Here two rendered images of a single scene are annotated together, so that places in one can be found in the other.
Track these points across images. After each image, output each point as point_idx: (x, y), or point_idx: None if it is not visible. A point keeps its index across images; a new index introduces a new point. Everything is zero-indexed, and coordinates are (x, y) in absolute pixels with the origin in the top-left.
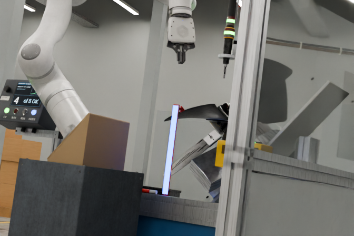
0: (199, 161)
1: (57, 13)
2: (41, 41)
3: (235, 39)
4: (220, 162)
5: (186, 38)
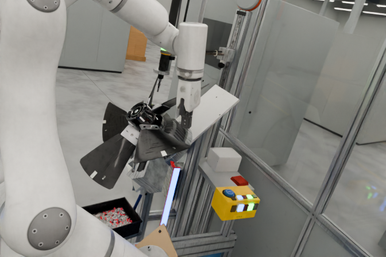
0: (148, 176)
1: (46, 104)
2: (58, 193)
3: (172, 55)
4: (227, 217)
5: (197, 102)
